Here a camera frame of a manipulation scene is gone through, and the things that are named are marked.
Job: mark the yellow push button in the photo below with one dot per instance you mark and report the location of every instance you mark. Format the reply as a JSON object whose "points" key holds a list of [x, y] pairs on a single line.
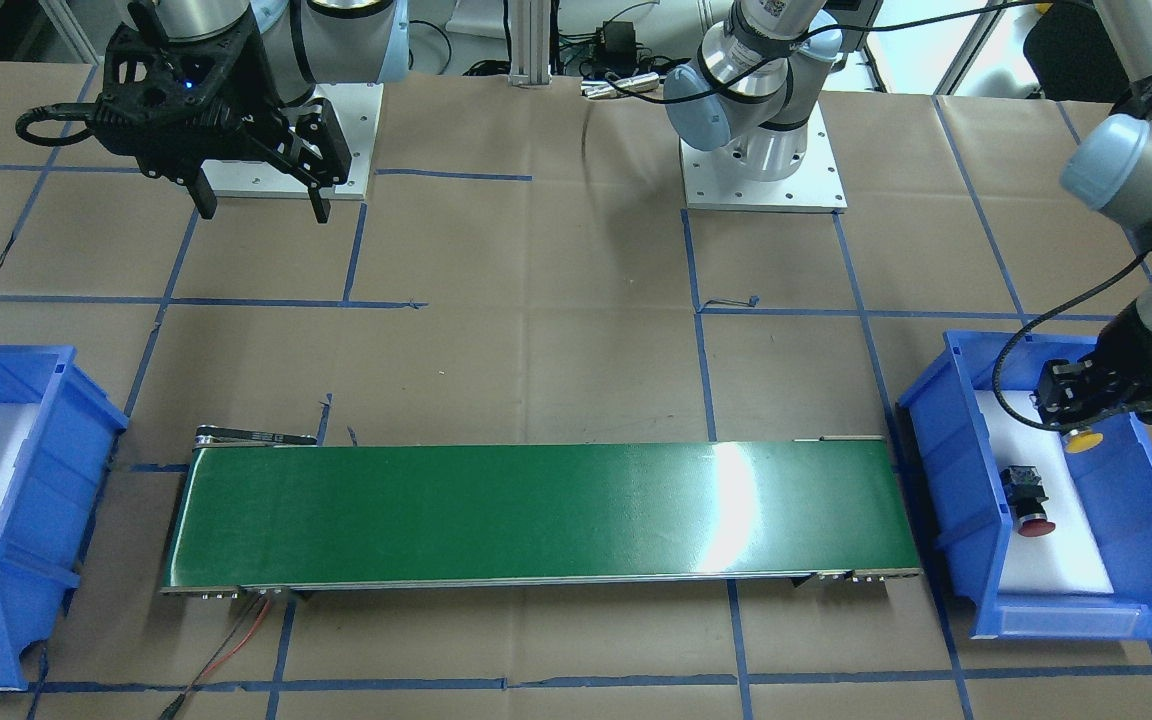
{"points": [[1081, 439]]}

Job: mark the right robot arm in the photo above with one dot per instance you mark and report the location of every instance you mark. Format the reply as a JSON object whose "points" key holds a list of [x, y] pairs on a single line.
{"points": [[320, 42]]}

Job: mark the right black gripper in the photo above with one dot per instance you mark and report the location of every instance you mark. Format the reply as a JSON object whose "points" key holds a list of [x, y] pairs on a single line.
{"points": [[262, 95]]}

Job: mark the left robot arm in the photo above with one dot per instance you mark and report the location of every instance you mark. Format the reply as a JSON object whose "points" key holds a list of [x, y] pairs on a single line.
{"points": [[814, 325]]}

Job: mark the blue bin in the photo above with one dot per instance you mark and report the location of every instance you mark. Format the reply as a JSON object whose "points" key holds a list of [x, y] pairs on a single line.
{"points": [[1114, 481], [46, 517]]}

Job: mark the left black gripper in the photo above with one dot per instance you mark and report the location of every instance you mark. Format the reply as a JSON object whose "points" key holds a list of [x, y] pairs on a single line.
{"points": [[1139, 352]]}

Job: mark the green conveyor belt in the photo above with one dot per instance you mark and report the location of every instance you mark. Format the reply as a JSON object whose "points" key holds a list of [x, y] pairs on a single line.
{"points": [[314, 518]]}

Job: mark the red push button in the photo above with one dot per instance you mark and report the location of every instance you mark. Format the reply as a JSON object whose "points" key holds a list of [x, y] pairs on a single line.
{"points": [[1025, 497]]}

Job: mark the aluminium frame post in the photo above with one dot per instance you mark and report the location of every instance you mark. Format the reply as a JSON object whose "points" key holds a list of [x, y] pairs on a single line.
{"points": [[531, 36]]}

